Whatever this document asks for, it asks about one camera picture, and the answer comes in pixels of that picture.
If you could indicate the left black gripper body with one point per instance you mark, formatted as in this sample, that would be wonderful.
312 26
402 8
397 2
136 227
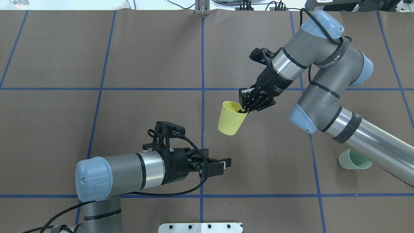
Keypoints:
178 164

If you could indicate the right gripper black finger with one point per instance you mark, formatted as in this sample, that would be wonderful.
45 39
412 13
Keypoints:
247 98

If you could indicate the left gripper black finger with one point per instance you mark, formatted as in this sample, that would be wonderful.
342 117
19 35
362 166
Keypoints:
216 167
199 155

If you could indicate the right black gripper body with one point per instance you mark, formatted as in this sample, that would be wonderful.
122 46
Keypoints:
271 81

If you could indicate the yellow plastic cup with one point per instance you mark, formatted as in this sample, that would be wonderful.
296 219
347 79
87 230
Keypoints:
231 117

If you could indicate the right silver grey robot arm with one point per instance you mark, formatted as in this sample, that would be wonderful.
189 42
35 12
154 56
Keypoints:
320 42

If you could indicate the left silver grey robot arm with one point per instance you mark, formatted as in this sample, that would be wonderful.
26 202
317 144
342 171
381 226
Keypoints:
100 181

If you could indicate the pale green plastic cup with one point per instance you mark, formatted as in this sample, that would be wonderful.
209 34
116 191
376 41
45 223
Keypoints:
351 160

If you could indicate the brown paper table mat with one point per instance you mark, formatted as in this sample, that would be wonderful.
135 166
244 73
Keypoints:
80 84

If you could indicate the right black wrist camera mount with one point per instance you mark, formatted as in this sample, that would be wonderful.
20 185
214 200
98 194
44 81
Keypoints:
263 56

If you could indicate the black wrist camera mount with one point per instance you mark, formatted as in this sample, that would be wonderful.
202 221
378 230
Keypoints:
161 134
263 56

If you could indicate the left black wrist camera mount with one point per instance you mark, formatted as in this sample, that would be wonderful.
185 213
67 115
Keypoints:
161 134

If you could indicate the white camera stand pillar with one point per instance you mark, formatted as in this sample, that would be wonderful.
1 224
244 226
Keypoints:
221 227

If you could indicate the aluminium frame post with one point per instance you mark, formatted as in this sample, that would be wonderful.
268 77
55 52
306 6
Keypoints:
202 7

